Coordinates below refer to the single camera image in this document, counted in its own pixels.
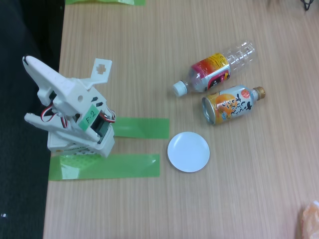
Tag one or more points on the clear plastic bottle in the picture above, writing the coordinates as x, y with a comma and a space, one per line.
211, 72

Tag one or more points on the orange juice bottle can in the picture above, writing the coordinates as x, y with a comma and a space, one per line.
231, 104

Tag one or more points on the green paper label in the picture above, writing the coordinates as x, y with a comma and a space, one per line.
88, 118

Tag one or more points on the green tape strip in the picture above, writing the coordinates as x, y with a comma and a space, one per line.
144, 128
104, 2
119, 166

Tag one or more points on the small white round plate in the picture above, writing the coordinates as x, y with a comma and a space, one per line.
188, 152

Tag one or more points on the orange translucent plastic bag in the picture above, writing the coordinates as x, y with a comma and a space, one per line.
311, 219

